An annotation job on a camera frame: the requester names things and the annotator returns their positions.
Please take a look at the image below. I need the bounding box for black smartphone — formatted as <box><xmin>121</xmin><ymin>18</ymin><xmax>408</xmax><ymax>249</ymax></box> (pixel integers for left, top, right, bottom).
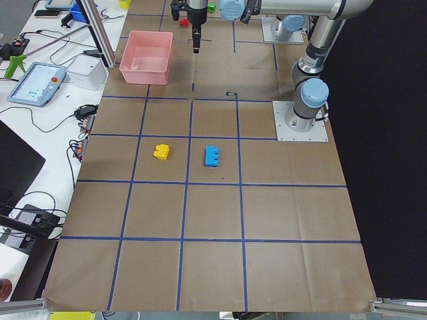
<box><xmin>34</xmin><ymin>9</ymin><xmax>61</xmax><ymax>17</ymax></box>

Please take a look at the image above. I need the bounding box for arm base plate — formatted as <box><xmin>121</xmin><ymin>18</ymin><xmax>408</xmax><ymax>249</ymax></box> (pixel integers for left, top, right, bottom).
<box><xmin>262</xmin><ymin>15</ymin><xmax>305</xmax><ymax>45</ymax></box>
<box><xmin>272</xmin><ymin>101</ymin><xmax>329</xmax><ymax>143</ymax></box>

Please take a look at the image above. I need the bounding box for blue storage bin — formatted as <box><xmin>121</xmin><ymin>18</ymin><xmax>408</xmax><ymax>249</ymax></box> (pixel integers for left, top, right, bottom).
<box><xmin>69</xmin><ymin>4</ymin><xmax>85</xmax><ymax>23</ymax></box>

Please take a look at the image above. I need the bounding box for red toy block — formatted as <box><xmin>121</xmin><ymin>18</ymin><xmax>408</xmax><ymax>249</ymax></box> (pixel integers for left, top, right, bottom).
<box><xmin>179</xmin><ymin>19</ymin><xmax>189</xmax><ymax>27</ymax></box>

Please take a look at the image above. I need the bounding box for teach pendant tablet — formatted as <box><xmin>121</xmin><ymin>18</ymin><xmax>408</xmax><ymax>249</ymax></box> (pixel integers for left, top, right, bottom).
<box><xmin>7</xmin><ymin>62</ymin><xmax>67</xmax><ymax>107</ymax></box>

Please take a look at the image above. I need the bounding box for blue toy block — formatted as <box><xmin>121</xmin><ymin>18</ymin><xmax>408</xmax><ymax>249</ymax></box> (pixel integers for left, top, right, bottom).
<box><xmin>204</xmin><ymin>145</ymin><xmax>220</xmax><ymax>167</ymax></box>

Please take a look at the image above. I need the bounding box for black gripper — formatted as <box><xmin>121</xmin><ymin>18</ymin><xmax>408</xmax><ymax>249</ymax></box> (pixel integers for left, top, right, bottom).
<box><xmin>170</xmin><ymin>0</ymin><xmax>207</xmax><ymax>53</ymax></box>

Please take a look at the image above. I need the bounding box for aluminium frame post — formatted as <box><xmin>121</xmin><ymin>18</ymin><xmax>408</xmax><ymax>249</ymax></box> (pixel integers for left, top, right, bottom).
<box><xmin>76</xmin><ymin>0</ymin><xmax>116</xmax><ymax>69</ymax></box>

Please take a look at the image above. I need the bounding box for green toy block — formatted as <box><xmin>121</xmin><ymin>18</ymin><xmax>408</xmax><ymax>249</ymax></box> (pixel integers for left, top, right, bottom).
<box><xmin>207</xmin><ymin>3</ymin><xmax>216</xmax><ymax>13</ymax></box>

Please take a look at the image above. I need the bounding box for yellow toy block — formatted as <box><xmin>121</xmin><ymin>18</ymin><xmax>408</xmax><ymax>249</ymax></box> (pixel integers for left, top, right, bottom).
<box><xmin>153</xmin><ymin>143</ymin><xmax>170</xmax><ymax>161</ymax></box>

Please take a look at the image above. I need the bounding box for pink plastic box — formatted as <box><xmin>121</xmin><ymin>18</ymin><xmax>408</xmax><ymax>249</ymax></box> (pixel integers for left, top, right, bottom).
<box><xmin>119</xmin><ymin>30</ymin><xmax>173</xmax><ymax>85</ymax></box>

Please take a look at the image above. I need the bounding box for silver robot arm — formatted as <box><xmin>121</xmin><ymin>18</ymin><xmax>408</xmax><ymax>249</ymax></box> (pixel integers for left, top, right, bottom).
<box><xmin>218</xmin><ymin>0</ymin><xmax>372</xmax><ymax>133</ymax></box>
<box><xmin>270</xmin><ymin>15</ymin><xmax>305</xmax><ymax>43</ymax></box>

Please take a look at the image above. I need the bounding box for white cube device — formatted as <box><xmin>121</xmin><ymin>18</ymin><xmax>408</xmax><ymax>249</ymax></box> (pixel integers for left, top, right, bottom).
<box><xmin>67</xmin><ymin>54</ymin><xmax>107</xmax><ymax>91</ymax></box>

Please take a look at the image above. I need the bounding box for green clamp tool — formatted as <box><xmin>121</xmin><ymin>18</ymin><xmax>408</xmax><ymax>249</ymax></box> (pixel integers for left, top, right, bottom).
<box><xmin>5</xmin><ymin>55</ymin><xmax>27</xmax><ymax>79</ymax></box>

